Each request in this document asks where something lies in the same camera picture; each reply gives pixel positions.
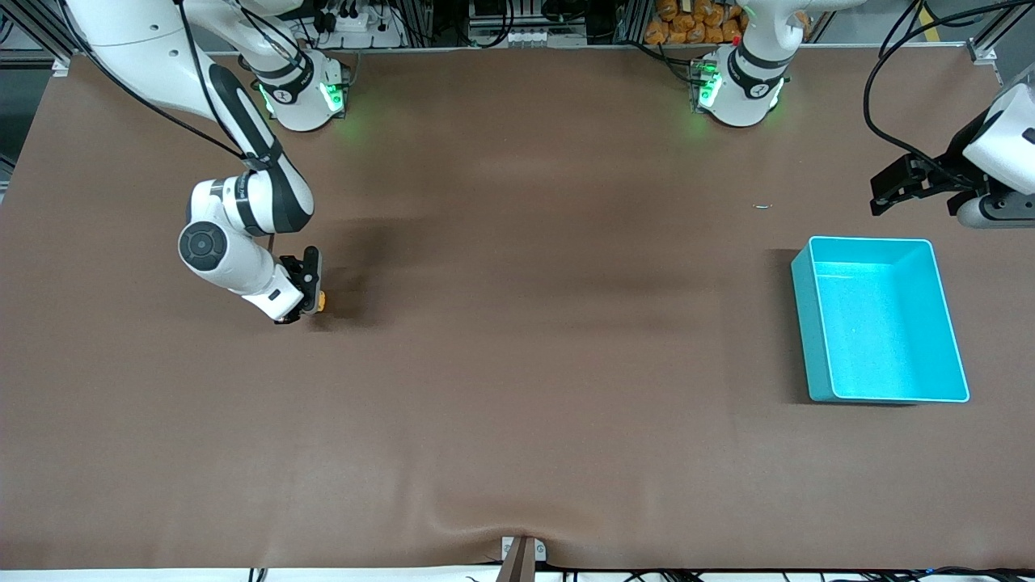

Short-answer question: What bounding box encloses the yellow beetle toy car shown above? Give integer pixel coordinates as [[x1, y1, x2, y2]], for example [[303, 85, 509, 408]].
[[277, 293, 327, 325]]

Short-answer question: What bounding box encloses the turquoise plastic bin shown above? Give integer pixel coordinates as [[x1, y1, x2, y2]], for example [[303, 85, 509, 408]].
[[791, 236, 970, 404]]

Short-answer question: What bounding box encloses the brown table cover mat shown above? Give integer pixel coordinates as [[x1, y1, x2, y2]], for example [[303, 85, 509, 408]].
[[0, 44, 1035, 571]]

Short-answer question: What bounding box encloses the white power strip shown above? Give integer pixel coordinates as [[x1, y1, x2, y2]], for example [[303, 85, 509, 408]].
[[311, 6, 405, 48]]

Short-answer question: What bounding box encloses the pile of orange packets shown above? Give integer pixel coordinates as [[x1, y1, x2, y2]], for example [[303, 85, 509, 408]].
[[644, 0, 809, 45]]

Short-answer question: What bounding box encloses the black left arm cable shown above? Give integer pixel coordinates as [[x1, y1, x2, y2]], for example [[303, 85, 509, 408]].
[[862, 0, 1035, 187]]

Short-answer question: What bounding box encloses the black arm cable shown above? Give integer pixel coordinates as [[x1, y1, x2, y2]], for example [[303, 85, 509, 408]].
[[57, 0, 280, 162], [862, 0, 1035, 187]]

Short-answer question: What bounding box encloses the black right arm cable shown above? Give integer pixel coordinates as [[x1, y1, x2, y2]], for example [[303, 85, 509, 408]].
[[57, 0, 280, 162]]

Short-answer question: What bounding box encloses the metal table edge bracket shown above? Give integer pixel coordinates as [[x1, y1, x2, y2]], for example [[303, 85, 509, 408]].
[[497, 535, 547, 582]]

